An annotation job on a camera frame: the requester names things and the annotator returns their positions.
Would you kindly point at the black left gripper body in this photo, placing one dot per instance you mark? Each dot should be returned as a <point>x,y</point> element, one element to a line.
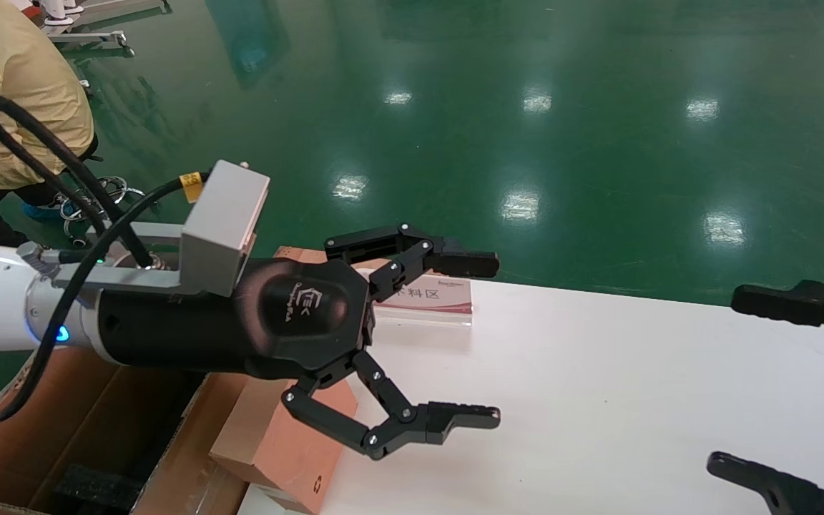
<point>290,315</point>

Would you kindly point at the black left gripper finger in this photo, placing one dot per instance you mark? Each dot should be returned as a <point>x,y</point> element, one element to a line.
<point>398,429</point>
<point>455,261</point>

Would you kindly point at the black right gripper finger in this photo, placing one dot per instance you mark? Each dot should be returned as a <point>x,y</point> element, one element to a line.
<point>762,479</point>
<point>777,300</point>

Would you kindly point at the small cardboard box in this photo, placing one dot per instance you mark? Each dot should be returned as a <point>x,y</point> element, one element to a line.
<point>276,450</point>

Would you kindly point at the large cardboard box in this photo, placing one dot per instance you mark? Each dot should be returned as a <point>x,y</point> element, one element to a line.
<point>61,415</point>

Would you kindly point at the acrylic sign with red print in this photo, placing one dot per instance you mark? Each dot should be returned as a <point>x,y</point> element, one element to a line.
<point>426,300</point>

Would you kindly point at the stool with chrome base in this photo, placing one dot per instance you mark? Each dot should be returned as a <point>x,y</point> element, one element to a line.
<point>117,184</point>

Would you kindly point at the black foam block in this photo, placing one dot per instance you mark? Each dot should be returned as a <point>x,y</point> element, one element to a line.
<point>97,490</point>

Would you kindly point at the blue shoe cover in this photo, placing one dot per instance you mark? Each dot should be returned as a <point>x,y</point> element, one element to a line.
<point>43,212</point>

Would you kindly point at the person in yellow coat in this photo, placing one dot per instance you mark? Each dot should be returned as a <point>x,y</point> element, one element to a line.
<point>11,71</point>

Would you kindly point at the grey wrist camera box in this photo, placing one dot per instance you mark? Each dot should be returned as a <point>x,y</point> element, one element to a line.
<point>222,222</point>

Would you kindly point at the silver camera mount bracket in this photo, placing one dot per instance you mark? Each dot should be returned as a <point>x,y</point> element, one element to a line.
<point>133,279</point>

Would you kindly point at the grey metal floor frame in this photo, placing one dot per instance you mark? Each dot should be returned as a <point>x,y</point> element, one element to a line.
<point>90,39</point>

